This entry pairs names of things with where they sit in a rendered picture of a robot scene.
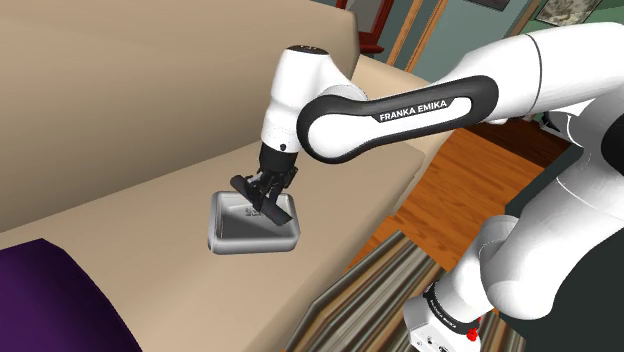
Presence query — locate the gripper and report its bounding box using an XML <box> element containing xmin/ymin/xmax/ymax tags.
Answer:
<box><xmin>246</xmin><ymin>141</ymin><xmax>300</xmax><ymax>205</ymax></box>

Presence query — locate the black remote control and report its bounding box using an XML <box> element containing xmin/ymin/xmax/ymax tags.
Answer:
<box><xmin>229</xmin><ymin>175</ymin><xmax>293</xmax><ymax>227</ymax></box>

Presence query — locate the grey rectangular tray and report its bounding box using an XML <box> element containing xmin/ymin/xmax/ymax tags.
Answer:
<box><xmin>207</xmin><ymin>190</ymin><xmax>301</xmax><ymax>256</ymax></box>

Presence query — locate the striped rug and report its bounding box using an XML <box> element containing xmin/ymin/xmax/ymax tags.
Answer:
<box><xmin>284</xmin><ymin>230</ymin><xmax>529</xmax><ymax>352</ymax></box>

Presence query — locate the beige sofa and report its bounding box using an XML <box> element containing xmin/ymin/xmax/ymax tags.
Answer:
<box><xmin>0</xmin><ymin>0</ymin><xmax>457</xmax><ymax>352</ymax></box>

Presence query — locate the purple cushion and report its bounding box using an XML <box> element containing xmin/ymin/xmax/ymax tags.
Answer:
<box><xmin>0</xmin><ymin>237</ymin><xmax>144</xmax><ymax>352</ymax></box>

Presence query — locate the wooden door frame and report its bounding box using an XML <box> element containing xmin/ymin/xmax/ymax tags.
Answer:
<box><xmin>385</xmin><ymin>0</ymin><xmax>451</xmax><ymax>74</ymax></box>

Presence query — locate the framed wall picture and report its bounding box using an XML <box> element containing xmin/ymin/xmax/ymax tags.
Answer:
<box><xmin>535</xmin><ymin>0</ymin><xmax>605</xmax><ymax>28</ymax></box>

